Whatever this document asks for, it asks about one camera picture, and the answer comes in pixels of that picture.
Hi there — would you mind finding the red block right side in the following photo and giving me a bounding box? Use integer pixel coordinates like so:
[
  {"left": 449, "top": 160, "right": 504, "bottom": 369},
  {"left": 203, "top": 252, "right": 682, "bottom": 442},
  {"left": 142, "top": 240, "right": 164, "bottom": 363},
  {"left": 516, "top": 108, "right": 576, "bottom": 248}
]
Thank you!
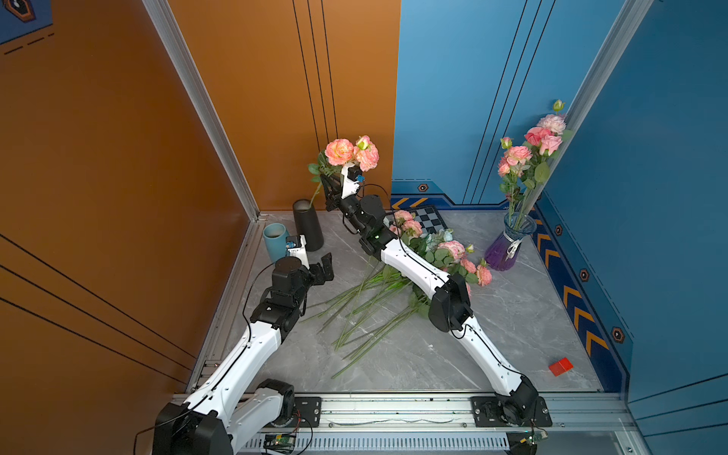
[{"left": 549, "top": 358, "right": 574, "bottom": 377}]

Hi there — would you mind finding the aluminium corner post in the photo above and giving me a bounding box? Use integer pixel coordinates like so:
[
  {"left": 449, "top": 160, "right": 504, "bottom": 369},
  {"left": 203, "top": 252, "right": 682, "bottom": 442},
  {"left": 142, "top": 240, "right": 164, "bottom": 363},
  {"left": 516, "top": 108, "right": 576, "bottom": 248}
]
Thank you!
[
  {"left": 524, "top": 0, "right": 653, "bottom": 212},
  {"left": 142, "top": 0, "right": 260, "bottom": 222}
]

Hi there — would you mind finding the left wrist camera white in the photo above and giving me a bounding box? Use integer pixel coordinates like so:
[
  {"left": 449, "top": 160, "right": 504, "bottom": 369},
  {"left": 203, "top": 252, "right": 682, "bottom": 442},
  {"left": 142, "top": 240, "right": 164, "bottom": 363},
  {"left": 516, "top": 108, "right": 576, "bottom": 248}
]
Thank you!
[{"left": 286, "top": 234, "right": 309, "bottom": 268}]

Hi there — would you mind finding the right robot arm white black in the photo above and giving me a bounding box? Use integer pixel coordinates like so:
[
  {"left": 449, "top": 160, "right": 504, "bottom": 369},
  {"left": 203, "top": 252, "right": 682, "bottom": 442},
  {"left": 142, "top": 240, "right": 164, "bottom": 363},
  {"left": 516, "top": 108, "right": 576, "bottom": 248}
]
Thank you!
[{"left": 318, "top": 162, "right": 540, "bottom": 426}]

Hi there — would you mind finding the left aluminium corner post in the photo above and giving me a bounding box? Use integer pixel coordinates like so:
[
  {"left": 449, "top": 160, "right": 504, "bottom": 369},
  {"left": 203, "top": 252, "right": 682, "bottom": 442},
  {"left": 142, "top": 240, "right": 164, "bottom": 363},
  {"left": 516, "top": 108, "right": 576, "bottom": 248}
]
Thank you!
[{"left": 142, "top": 0, "right": 260, "bottom": 222}]

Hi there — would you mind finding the green circuit board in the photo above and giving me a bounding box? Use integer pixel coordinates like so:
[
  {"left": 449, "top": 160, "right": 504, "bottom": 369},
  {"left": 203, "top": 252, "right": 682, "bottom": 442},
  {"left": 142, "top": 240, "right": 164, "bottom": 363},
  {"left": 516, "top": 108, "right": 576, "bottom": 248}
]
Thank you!
[
  {"left": 519, "top": 428, "right": 549, "bottom": 450},
  {"left": 262, "top": 433, "right": 297, "bottom": 455}
]

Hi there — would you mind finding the black white chessboard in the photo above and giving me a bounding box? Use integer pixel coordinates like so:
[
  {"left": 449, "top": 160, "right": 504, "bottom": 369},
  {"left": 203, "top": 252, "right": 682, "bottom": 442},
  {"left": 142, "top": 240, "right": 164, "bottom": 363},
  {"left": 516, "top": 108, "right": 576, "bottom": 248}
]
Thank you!
[{"left": 406, "top": 205, "right": 447, "bottom": 234}]

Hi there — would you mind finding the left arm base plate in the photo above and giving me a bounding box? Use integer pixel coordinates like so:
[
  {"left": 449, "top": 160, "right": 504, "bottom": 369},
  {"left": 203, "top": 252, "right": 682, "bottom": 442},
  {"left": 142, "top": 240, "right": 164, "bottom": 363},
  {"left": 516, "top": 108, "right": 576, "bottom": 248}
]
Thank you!
[{"left": 267, "top": 395, "right": 322, "bottom": 430}]

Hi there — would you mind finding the pale pink carnation stem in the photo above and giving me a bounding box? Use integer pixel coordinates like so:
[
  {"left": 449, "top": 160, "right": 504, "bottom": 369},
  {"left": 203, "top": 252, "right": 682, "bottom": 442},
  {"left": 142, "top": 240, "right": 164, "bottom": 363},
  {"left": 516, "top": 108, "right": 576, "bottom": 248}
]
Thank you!
[{"left": 537, "top": 100, "right": 567, "bottom": 136}]

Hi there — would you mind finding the blue purple glass vase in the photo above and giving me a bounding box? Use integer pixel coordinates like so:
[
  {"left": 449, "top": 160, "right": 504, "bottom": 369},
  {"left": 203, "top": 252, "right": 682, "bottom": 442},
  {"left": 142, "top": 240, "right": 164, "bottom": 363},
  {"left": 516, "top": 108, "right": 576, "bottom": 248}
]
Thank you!
[{"left": 485, "top": 213, "right": 537, "bottom": 271}]

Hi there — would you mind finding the black cylindrical vase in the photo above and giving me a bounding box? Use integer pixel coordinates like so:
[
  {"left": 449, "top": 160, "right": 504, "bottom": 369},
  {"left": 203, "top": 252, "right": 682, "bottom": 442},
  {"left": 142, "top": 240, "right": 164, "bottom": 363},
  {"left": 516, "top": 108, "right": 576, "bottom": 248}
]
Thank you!
[{"left": 292, "top": 199, "right": 324, "bottom": 251}]

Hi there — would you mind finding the peach double bloom stem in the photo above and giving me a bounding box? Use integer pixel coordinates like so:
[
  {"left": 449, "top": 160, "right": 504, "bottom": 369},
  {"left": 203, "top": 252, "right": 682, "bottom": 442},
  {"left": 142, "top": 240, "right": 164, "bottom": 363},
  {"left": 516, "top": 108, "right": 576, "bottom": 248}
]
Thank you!
[{"left": 307, "top": 136, "right": 380, "bottom": 206}]

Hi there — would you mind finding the teal ceramic vase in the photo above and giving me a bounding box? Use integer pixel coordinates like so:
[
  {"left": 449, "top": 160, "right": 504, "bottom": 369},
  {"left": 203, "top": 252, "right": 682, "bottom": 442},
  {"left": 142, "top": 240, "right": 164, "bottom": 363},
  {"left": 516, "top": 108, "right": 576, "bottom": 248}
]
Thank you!
[{"left": 263, "top": 223, "right": 289, "bottom": 264}]

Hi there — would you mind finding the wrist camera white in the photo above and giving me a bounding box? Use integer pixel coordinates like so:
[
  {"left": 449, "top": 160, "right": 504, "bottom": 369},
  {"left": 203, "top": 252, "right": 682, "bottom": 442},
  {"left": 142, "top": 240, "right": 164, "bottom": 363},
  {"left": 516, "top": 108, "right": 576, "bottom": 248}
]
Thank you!
[
  {"left": 341, "top": 162, "right": 364, "bottom": 200},
  {"left": 286, "top": 234, "right": 309, "bottom": 268}
]

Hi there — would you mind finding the aluminium front rail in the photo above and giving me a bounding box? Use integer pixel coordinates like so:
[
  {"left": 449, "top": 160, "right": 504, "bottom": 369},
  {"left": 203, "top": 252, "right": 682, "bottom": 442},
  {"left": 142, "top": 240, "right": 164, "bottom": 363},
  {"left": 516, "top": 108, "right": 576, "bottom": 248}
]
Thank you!
[{"left": 296, "top": 392, "right": 637, "bottom": 432}]

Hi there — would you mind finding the pink double bloom stem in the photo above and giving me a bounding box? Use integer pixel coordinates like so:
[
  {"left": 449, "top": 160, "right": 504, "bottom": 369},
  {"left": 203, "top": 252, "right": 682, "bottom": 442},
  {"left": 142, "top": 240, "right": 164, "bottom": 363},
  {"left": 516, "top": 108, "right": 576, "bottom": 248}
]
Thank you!
[{"left": 498, "top": 136, "right": 536, "bottom": 231}]

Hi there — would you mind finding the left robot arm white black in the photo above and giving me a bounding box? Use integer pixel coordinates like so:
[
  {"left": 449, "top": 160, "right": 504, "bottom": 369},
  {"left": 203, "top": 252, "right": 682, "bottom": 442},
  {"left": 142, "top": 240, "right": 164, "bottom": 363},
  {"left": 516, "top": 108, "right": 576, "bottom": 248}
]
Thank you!
[{"left": 151, "top": 253, "right": 335, "bottom": 454}]

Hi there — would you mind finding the right aluminium corner post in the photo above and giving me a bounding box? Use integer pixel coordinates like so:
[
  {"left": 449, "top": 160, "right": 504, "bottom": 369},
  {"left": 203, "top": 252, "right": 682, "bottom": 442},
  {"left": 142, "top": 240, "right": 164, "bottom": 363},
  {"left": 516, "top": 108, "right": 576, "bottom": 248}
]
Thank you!
[{"left": 524, "top": 0, "right": 653, "bottom": 212}]

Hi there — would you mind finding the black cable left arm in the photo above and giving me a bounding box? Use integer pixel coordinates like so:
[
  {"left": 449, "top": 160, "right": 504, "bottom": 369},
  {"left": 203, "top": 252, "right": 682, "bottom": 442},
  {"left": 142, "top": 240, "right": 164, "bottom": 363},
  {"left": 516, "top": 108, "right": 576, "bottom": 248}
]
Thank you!
[{"left": 133, "top": 260, "right": 280, "bottom": 455}]

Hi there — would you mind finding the left green circuit board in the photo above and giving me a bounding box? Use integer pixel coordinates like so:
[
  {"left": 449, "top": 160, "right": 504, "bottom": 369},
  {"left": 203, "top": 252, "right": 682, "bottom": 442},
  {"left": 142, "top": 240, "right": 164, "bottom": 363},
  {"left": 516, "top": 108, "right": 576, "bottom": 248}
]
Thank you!
[{"left": 262, "top": 433, "right": 297, "bottom": 455}]

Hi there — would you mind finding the right green circuit board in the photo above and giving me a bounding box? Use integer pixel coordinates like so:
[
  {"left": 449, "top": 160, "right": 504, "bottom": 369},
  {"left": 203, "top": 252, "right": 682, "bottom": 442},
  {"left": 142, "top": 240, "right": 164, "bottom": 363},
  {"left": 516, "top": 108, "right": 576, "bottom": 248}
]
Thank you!
[{"left": 519, "top": 428, "right": 549, "bottom": 450}]

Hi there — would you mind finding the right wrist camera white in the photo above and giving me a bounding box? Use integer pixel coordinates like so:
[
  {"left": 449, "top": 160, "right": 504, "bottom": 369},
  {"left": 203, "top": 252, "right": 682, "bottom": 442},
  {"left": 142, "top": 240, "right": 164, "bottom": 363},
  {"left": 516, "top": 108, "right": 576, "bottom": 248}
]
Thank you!
[{"left": 341, "top": 162, "right": 364, "bottom": 200}]

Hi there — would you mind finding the pink rose stem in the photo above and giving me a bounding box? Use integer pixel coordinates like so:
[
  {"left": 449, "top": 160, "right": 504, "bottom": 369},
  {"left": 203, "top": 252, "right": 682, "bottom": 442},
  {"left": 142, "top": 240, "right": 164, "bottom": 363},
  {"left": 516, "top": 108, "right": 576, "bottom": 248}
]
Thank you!
[
  {"left": 521, "top": 127, "right": 554, "bottom": 216},
  {"left": 522, "top": 127, "right": 562, "bottom": 214}
]

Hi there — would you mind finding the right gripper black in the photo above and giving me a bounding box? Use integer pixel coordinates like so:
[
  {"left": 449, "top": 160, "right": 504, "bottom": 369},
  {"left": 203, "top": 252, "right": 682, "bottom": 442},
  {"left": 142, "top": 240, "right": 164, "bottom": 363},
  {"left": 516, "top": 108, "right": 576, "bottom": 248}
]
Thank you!
[{"left": 322, "top": 169, "right": 370, "bottom": 236}]

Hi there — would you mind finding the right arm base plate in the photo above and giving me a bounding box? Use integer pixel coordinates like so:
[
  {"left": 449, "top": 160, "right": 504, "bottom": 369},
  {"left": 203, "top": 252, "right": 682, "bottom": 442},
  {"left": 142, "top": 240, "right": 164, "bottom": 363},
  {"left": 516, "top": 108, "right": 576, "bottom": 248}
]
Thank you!
[{"left": 470, "top": 395, "right": 553, "bottom": 428}]

